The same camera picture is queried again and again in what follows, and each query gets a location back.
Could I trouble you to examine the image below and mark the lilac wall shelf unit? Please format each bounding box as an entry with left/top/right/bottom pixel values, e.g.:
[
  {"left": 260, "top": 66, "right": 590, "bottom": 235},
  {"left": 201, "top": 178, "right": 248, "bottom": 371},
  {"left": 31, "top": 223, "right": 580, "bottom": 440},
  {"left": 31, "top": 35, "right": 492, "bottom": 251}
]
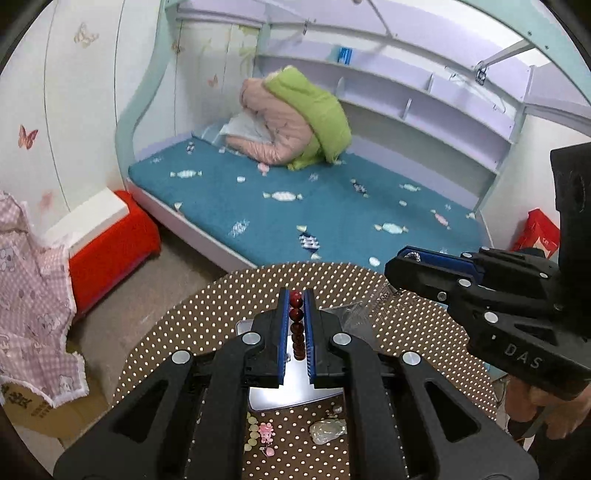
[{"left": 253, "top": 52, "right": 529, "bottom": 221}]

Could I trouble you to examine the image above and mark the pale green bead bracelet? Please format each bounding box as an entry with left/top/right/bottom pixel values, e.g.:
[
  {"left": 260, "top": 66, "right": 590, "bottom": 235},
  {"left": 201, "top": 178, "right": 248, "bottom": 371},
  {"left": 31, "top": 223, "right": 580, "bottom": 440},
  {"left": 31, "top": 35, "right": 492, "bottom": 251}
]
[{"left": 245, "top": 412, "right": 262, "bottom": 452}]

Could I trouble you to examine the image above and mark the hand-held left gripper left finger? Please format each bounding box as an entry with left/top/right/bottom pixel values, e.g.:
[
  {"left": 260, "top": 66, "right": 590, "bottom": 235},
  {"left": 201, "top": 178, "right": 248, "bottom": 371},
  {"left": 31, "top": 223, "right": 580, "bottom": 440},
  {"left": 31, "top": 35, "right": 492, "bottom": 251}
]
[{"left": 53, "top": 288, "right": 290, "bottom": 480}]

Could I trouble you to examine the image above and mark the dark red bead bracelet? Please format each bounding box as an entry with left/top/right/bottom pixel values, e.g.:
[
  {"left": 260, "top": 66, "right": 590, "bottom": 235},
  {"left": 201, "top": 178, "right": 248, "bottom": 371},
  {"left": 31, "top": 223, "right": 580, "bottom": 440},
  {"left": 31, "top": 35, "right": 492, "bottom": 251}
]
[{"left": 288, "top": 290, "right": 307, "bottom": 361}]

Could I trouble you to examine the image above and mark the cardboard box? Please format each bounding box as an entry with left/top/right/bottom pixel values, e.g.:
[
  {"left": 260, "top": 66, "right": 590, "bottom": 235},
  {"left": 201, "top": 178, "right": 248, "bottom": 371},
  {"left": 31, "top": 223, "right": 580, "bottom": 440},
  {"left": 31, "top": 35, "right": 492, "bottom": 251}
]
[{"left": 0, "top": 339, "right": 109, "bottom": 441}]

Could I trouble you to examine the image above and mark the silver metal tin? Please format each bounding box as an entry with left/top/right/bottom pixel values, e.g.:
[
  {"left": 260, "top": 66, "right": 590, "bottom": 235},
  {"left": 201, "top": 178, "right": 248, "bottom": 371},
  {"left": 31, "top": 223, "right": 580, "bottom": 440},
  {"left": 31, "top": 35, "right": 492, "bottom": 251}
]
[{"left": 235, "top": 318, "right": 352, "bottom": 411}]

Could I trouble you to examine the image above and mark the white pillow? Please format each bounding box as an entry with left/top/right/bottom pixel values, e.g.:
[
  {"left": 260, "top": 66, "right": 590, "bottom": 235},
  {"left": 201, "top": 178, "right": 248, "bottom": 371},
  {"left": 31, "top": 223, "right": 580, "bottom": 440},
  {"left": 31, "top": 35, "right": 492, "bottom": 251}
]
[{"left": 217, "top": 111, "right": 269, "bottom": 145}]

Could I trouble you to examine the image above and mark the pink padded jacket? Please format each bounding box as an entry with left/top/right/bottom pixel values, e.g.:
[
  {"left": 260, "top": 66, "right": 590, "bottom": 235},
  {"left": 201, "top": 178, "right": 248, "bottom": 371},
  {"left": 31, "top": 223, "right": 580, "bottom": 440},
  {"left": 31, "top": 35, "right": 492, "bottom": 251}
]
[{"left": 224, "top": 78, "right": 324, "bottom": 166}]

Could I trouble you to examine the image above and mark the green padded jacket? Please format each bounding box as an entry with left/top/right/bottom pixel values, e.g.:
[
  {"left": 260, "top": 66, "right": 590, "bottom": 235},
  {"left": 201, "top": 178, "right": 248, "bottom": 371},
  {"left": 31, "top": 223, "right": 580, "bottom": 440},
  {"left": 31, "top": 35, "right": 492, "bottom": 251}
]
[{"left": 264, "top": 66, "right": 352, "bottom": 171}]

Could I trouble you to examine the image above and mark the red storage box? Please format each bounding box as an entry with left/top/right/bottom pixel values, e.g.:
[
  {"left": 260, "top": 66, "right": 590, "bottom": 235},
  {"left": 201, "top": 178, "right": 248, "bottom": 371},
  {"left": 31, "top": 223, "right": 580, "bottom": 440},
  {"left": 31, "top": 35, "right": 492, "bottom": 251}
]
[{"left": 68, "top": 190, "right": 162, "bottom": 319}]

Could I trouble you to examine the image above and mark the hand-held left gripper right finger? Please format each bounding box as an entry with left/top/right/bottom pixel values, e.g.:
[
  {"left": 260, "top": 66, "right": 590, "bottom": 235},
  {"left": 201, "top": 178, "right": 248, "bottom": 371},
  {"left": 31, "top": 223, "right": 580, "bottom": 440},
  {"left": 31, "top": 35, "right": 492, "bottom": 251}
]
[{"left": 302, "top": 289, "right": 541, "bottom": 480}]

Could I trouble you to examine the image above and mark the pink butterfly wall sticker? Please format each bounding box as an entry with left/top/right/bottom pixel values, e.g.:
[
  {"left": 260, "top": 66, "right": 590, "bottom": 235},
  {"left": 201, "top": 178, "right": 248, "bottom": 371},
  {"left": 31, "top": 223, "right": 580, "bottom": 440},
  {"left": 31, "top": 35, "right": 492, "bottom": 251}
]
[{"left": 17, "top": 124, "right": 40, "bottom": 150}]

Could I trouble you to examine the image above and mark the red bag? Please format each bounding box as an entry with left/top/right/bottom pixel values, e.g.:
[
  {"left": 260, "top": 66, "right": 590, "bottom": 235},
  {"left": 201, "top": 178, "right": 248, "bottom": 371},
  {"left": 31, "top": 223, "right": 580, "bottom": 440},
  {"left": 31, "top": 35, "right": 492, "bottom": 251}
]
[{"left": 510, "top": 209, "right": 561, "bottom": 259}]

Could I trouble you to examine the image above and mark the person's right hand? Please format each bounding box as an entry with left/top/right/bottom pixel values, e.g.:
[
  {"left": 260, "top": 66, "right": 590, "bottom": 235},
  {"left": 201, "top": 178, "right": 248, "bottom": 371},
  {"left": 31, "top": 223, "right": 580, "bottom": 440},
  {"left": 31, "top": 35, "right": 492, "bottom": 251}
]
[{"left": 505, "top": 373, "right": 591, "bottom": 440}]

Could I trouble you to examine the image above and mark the pale jade pendant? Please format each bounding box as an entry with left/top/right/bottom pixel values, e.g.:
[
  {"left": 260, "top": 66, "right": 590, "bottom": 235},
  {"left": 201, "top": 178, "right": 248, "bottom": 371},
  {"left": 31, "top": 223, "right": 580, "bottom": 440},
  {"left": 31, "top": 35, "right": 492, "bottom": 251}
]
[{"left": 309, "top": 417, "right": 350, "bottom": 446}]

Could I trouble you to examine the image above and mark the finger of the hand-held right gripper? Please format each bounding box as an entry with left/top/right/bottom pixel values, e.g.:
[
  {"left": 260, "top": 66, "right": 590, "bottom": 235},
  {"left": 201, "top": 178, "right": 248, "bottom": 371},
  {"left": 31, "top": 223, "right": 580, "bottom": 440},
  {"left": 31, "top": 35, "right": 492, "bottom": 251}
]
[
  {"left": 398, "top": 246, "right": 560, "bottom": 289},
  {"left": 384, "top": 255, "right": 591, "bottom": 401}
]

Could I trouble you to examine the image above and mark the blue candy print mattress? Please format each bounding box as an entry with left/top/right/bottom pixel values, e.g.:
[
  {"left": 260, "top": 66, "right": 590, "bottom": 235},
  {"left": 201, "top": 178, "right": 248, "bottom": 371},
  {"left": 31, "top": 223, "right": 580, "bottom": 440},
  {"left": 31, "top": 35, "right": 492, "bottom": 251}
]
[{"left": 127, "top": 124, "right": 482, "bottom": 274}]

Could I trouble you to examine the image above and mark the pink checked cloth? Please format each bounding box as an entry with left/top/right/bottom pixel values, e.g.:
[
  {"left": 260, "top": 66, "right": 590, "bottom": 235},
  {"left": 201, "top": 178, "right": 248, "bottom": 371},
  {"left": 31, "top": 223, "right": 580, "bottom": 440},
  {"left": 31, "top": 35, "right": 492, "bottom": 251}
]
[{"left": 0, "top": 191, "right": 88, "bottom": 409}]

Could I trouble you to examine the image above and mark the teal bed frame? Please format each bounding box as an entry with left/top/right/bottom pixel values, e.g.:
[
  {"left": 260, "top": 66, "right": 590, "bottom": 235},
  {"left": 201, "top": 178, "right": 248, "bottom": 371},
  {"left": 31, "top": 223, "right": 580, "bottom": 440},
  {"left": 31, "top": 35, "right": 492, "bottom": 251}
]
[{"left": 115, "top": 0, "right": 591, "bottom": 278}]

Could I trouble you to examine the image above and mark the clear plastic bag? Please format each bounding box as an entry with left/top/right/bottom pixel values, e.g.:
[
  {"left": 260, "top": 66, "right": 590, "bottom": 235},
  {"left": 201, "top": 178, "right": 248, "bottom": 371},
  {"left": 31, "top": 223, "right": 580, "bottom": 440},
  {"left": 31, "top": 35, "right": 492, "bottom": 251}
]
[{"left": 341, "top": 285, "right": 409, "bottom": 343}]

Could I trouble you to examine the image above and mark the white box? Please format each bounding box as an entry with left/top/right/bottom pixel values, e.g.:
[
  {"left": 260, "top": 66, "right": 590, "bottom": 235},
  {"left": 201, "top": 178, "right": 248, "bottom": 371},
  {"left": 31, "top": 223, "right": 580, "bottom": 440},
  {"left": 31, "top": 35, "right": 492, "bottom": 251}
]
[{"left": 42, "top": 188, "right": 131, "bottom": 259}]

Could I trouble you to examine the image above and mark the yellow butterfly wall sticker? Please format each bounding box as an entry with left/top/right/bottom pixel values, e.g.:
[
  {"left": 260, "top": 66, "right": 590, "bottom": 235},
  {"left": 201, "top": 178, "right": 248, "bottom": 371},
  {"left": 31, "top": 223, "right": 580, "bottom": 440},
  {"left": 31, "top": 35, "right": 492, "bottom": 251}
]
[{"left": 74, "top": 22, "right": 100, "bottom": 48}]

